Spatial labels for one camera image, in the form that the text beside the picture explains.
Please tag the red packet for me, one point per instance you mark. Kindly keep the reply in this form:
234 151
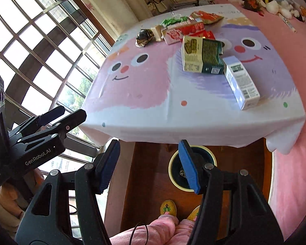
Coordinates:
206 34

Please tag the red and white carton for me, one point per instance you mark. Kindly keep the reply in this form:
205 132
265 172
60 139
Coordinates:
186 29

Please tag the orange snack packet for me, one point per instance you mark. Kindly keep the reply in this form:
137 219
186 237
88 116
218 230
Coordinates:
206 17

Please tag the stack of books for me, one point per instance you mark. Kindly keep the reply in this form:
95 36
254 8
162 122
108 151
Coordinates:
186 2

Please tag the white marker pen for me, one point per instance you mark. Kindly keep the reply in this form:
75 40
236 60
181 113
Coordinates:
288 24

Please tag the foil wrapper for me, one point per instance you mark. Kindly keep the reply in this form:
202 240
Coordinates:
144 38

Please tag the yellow embroidered slipper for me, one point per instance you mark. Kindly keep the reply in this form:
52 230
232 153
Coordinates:
168 208
193 214

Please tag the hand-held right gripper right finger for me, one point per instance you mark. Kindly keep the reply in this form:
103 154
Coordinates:
191 166

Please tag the cream leaf print curtain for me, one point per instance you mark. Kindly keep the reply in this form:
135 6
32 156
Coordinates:
104 2

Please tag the white and blue box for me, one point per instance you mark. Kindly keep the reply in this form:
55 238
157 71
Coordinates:
242 86

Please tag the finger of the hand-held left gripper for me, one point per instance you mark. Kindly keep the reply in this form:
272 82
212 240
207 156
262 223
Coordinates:
54 111
74 118

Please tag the person's left hand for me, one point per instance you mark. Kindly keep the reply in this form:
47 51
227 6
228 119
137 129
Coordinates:
6 192

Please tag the blue bin with cream rim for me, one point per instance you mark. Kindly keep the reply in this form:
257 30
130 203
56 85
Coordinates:
174 176

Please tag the person's left forearm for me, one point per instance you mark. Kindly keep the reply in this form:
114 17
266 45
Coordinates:
2 217

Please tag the green wrapper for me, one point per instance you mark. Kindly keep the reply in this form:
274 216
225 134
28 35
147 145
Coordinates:
173 21

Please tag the small cream box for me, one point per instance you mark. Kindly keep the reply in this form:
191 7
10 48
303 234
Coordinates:
158 33

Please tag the pile of plush toys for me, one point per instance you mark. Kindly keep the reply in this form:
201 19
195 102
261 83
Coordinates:
272 2

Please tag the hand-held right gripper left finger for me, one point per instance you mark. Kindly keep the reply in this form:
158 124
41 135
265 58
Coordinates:
108 163

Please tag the pastel cartoon face tablecloth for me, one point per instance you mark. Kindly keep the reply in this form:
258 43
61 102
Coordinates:
153 86

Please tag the pink fleece pant leg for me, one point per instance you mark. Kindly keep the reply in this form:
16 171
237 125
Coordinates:
183 232
153 232

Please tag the green and cream carton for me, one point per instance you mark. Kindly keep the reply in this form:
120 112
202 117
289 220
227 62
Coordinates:
193 53

